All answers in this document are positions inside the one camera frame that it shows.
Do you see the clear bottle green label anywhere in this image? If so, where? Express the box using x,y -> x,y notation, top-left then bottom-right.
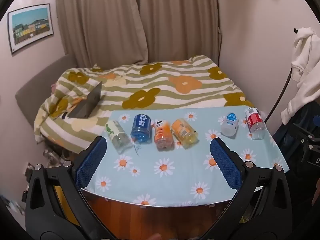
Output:
105,120 -> 133,154

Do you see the grey laptop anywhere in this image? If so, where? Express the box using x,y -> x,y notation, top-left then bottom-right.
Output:
67,81 -> 103,119

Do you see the yellow orange plastic bottle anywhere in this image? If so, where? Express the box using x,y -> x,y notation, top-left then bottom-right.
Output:
171,118 -> 199,149

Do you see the white bottle blue label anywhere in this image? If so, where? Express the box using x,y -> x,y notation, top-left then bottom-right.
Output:
220,113 -> 240,139

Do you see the light blue daisy tablecloth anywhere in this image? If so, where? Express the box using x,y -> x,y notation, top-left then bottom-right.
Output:
80,105 -> 286,207

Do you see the beige curtain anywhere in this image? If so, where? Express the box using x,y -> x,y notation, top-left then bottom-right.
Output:
132,0 -> 222,64
55,0 -> 148,68

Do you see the orange bottle white label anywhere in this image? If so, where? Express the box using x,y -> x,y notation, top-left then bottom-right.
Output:
153,119 -> 174,151

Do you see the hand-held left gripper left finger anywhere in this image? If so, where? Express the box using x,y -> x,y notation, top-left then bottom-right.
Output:
24,136 -> 118,240

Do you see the framed wall poster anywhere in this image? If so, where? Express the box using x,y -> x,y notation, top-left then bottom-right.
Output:
7,3 -> 54,54

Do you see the dark blue cloth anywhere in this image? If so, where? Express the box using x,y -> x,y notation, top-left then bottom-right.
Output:
272,100 -> 320,205

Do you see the clear bottle red label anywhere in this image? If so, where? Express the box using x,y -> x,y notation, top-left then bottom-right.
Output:
245,107 -> 266,140

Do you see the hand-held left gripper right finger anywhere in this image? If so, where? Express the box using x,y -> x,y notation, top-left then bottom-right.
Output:
200,137 -> 293,240

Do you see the blue plastic bottle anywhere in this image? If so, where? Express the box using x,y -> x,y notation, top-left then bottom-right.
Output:
130,114 -> 153,144

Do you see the grey bed frame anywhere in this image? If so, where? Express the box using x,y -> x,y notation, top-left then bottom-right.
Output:
15,53 -> 76,128

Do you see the striped floral blanket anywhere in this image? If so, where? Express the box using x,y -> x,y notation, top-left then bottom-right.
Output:
34,55 -> 255,153

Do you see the white hoodie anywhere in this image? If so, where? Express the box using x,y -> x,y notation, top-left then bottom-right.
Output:
280,27 -> 320,126

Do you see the black curved pole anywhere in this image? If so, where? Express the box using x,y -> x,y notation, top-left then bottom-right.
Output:
264,64 -> 293,121

